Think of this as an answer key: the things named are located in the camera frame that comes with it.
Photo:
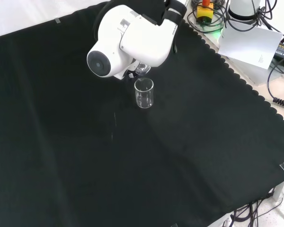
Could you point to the clear glass beaker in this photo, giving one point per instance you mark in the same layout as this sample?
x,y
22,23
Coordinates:
x,y
143,69
144,94

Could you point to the black bench cloth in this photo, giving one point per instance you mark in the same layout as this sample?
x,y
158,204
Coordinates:
x,y
85,153

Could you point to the yellow stop button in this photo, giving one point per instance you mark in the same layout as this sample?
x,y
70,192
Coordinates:
x,y
204,13

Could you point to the grey metal box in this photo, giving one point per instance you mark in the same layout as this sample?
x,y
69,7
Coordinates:
x,y
253,72

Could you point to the pale white board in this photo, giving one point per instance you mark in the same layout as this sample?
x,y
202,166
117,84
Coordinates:
x,y
248,45

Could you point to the white bench leg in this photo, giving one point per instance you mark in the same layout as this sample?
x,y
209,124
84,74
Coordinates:
x,y
279,190

